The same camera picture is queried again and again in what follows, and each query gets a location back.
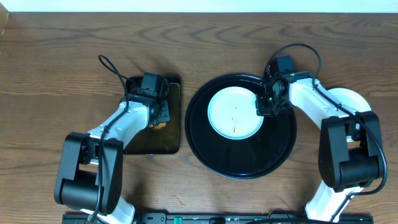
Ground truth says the orange green scrub sponge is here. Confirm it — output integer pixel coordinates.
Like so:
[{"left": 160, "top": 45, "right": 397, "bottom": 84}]
[{"left": 148, "top": 123, "right": 167, "bottom": 129}]

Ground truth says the green plate stained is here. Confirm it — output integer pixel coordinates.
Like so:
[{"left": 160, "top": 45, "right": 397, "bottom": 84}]
[{"left": 207, "top": 86, "right": 264, "bottom": 140}]

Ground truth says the green plate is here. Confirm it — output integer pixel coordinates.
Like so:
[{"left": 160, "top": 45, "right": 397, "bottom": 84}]
[{"left": 328, "top": 87, "right": 372, "bottom": 142}]

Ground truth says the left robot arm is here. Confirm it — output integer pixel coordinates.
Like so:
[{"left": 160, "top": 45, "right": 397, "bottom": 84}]
[{"left": 54, "top": 95, "right": 170, "bottom": 223}]

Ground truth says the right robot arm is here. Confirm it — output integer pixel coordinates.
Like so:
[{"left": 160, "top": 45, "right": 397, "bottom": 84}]
[{"left": 256, "top": 70, "right": 388, "bottom": 223}]

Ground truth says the rectangular black water tray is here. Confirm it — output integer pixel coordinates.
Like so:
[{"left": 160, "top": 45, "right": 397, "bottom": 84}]
[{"left": 124, "top": 76, "right": 181, "bottom": 155}]

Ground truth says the round black tray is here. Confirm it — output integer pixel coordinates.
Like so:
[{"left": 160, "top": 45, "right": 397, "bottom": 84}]
[{"left": 185, "top": 73, "right": 297, "bottom": 179}]

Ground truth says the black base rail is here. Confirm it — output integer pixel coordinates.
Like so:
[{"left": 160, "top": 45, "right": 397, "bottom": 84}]
[{"left": 61, "top": 211, "right": 374, "bottom": 224}]

